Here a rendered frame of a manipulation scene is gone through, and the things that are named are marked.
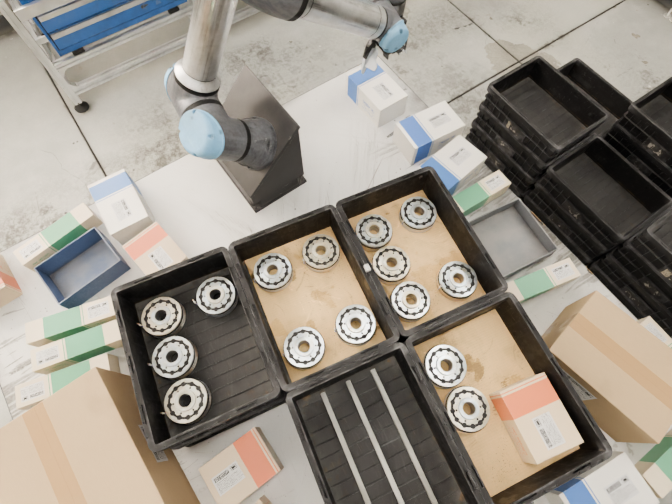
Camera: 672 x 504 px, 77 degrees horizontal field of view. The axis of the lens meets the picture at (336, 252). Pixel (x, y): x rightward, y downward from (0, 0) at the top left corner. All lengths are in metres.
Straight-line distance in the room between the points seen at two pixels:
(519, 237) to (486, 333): 0.40
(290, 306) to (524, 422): 0.62
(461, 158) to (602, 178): 0.87
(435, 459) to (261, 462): 0.41
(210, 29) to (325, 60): 1.80
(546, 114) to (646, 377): 1.19
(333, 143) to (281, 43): 1.51
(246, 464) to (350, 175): 0.91
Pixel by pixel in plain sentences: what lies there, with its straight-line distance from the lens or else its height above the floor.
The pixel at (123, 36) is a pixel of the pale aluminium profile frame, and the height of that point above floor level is 0.30.
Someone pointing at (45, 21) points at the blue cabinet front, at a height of 0.50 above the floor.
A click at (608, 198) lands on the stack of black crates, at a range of 2.11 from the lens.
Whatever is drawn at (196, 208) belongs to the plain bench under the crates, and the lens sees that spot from 1.46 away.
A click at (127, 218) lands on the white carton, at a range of 1.41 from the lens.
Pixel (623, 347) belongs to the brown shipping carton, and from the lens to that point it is 1.29.
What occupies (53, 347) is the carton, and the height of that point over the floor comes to 0.76.
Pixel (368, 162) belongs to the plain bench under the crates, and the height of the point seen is 0.70.
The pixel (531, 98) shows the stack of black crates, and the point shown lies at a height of 0.49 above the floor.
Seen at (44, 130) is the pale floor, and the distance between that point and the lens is 2.95.
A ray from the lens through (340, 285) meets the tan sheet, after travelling 1.14.
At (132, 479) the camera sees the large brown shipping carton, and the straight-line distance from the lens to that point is 1.11.
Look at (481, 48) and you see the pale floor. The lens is 3.04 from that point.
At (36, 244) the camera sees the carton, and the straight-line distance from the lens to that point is 1.55.
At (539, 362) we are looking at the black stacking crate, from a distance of 1.15.
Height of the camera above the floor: 1.91
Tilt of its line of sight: 67 degrees down
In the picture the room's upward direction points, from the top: straight up
